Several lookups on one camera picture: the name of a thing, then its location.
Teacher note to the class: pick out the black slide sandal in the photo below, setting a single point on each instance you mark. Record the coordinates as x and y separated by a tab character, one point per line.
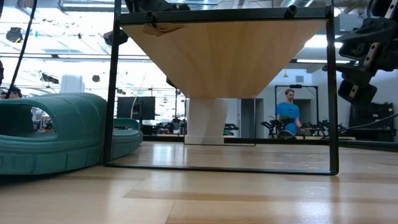
115	37
171	83

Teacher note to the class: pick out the yellow pendant lamp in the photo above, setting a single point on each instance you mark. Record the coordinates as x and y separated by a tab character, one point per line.
285	74

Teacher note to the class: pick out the black background stand frame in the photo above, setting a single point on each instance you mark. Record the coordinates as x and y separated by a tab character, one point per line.
316	102

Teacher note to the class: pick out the wooden shelf with black frame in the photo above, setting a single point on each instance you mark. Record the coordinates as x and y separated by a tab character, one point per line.
224	59

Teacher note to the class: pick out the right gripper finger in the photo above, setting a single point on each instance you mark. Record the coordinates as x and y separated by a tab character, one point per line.
363	40
357	91

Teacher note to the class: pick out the white plant pot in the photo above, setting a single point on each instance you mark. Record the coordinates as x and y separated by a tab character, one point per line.
206	121

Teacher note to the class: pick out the black metal rig frame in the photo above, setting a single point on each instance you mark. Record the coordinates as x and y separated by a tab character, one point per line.
280	141

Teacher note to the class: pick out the black background monitor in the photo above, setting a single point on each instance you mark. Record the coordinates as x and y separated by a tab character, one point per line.
136	107

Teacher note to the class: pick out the green slide sandal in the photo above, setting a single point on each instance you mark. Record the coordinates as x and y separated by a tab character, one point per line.
126	124
71	140

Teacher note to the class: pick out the person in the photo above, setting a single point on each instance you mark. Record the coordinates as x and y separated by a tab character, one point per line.
12	92
287	113

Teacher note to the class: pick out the black equipment box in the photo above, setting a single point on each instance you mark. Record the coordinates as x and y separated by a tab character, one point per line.
373	121

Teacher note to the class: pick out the small green plant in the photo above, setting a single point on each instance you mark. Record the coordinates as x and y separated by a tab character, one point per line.
286	119

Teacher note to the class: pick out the white cylinder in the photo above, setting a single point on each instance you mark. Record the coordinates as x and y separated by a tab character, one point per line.
72	84

